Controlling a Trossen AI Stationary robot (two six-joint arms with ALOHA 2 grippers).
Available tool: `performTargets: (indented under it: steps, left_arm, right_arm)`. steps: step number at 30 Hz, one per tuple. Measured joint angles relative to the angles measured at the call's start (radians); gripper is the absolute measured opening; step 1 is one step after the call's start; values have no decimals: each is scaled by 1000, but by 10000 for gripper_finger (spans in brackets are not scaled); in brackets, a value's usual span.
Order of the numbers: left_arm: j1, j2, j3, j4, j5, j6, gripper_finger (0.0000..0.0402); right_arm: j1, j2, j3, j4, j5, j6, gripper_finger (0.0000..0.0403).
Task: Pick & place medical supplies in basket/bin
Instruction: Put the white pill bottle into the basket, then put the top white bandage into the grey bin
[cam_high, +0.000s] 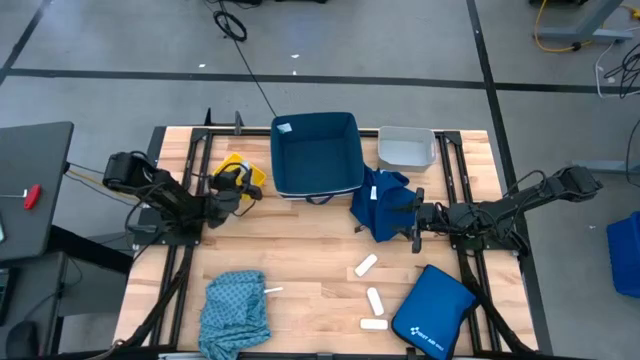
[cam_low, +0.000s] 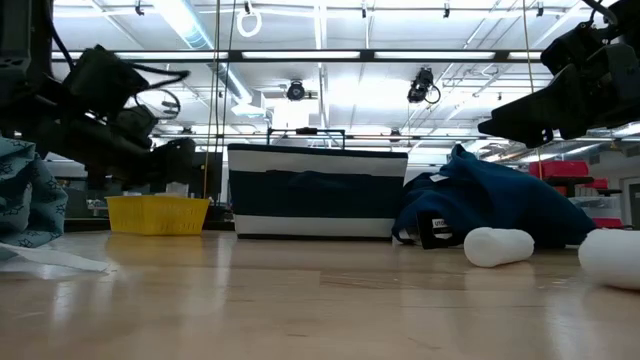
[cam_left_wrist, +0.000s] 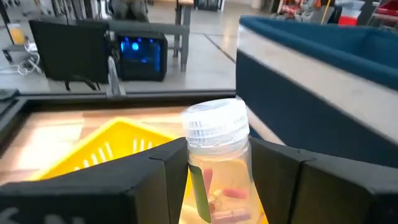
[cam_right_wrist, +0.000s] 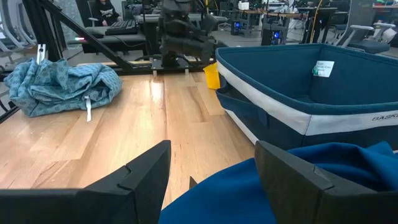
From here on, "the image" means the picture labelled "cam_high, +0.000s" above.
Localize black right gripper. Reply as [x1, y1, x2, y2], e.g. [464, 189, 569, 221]
[410, 187, 454, 255]

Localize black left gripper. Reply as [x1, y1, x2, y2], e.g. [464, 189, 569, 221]
[213, 160, 264, 202]

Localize dark blue scrub garment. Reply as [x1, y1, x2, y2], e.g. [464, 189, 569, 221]
[348, 164, 426, 244]

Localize white gauze roll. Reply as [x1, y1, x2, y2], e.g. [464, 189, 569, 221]
[366, 286, 386, 317]
[353, 253, 379, 278]

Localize blue first aid pouch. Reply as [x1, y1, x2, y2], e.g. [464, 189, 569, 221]
[390, 264, 480, 360]

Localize teal patterned cloth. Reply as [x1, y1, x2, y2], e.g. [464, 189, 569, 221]
[198, 270, 273, 360]

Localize yellow plastic mesh basket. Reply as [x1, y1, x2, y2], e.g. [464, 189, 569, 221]
[212, 152, 268, 202]

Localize grey plastic bin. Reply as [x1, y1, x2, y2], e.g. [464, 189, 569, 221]
[377, 125, 438, 174]

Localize navy white striped fabric bin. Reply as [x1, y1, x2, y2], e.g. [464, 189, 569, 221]
[270, 111, 365, 205]

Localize grey desk foot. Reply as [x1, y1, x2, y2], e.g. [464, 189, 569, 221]
[569, 158, 640, 175]

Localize blue plastic crate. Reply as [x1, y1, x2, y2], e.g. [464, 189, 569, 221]
[606, 210, 640, 300]

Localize black side desk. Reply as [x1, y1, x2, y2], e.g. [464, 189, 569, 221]
[0, 121, 135, 326]

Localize black computer mouse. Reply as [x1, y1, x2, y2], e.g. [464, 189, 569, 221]
[4, 319, 41, 359]

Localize black floor cable coil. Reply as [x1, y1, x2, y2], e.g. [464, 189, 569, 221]
[202, 0, 279, 117]

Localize red handled tool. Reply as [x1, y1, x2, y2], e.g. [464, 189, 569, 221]
[0, 183, 43, 211]

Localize yellow floor cable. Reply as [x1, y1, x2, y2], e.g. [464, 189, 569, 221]
[532, 0, 640, 54]

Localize white floor cable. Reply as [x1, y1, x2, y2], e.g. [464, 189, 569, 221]
[593, 39, 640, 99]

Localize grey desk leg frame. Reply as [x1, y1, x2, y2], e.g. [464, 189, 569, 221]
[534, 0, 636, 45]

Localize black floor cable bunch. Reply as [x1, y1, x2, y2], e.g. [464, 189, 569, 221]
[602, 42, 640, 99]

